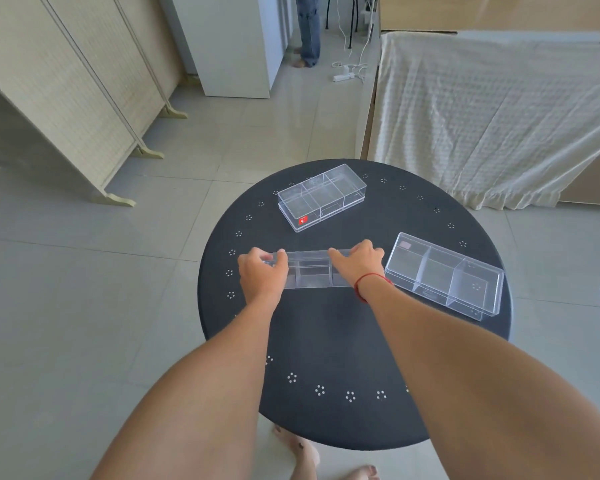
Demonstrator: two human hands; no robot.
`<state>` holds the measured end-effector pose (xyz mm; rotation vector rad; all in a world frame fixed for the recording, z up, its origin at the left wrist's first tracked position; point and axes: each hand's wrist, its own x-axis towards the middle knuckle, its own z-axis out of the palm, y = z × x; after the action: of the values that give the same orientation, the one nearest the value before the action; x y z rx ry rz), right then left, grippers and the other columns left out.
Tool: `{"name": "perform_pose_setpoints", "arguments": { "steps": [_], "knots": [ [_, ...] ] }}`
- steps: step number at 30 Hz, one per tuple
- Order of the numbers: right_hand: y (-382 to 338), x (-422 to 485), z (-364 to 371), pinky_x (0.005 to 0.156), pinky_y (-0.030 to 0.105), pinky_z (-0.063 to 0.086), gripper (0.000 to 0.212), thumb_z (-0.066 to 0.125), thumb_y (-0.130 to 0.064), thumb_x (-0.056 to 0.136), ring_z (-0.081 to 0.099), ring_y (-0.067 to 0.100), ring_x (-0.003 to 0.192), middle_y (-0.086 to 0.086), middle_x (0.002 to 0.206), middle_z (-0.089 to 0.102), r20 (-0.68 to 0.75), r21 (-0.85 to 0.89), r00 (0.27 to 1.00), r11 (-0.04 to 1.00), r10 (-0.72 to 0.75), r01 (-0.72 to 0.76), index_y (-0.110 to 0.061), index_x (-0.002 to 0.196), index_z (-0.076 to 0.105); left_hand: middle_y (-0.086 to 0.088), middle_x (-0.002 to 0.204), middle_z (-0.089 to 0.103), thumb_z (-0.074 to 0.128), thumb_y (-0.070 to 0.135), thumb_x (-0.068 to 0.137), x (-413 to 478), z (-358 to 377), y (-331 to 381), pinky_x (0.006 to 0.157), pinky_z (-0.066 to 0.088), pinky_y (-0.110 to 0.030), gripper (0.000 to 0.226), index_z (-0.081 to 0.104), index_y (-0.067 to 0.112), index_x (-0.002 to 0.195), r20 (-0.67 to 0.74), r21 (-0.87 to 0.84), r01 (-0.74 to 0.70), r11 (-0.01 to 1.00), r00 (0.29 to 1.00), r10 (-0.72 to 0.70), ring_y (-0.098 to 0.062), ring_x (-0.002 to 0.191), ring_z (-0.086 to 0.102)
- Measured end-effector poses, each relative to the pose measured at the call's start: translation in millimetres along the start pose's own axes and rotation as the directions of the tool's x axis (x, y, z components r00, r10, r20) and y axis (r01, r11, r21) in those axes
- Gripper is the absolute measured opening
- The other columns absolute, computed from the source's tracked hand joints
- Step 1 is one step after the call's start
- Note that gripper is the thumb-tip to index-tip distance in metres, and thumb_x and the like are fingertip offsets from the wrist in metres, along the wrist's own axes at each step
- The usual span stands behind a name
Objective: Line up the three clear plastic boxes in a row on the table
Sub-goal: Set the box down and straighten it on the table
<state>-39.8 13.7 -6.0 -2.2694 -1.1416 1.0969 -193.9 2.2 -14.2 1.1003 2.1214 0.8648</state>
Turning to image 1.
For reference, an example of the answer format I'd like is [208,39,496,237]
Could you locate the person's left hand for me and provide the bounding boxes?
[237,247,290,306]

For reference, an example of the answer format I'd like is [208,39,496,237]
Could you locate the person's right hand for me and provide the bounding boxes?
[327,239,386,296]

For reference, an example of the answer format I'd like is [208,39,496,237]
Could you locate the narrow clear plastic divided box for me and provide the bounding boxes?
[263,249,361,290]

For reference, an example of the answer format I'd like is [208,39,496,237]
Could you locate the person's right forearm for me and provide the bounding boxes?
[354,276,600,480]

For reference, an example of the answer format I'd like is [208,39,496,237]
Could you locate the person's left forearm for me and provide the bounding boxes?
[90,294,287,480]

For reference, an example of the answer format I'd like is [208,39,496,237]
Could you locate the clear divided box red label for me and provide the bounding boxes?
[277,164,368,233]

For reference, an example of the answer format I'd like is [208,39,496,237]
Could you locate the large clear plastic divided box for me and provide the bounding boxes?
[383,232,505,322]

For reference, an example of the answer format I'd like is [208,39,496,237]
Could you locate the person's left foot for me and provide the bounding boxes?
[272,424,322,480]

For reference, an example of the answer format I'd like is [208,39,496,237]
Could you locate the white cabinet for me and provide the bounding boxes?
[172,0,302,100]

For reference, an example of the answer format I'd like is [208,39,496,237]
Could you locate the cream cloth cover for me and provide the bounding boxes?
[369,31,600,211]

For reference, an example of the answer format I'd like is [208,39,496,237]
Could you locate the beige folding screen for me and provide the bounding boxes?
[0,0,189,208]

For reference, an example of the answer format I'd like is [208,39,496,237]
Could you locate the red string bracelet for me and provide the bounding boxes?
[353,272,396,303]

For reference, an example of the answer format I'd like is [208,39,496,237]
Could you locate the white cable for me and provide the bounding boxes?
[330,0,380,84]

